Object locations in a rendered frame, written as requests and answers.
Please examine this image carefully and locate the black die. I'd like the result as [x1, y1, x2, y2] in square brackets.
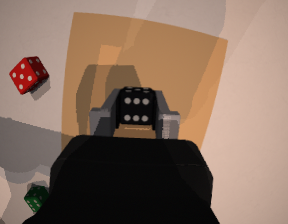
[120, 87, 154, 126]

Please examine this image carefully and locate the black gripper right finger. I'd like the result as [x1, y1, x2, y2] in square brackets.
[152, 90, 181, 139]

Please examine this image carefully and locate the orange flat mat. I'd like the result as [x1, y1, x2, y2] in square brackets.
[61, 12, 228, 152]

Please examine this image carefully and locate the red die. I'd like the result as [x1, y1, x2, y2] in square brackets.
[9, 56, 49, 95]

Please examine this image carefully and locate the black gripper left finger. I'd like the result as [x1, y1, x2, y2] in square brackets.
[89, 89, 122, 137]

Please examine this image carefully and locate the green die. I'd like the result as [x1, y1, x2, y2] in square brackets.
[24, 186, 49, 212]

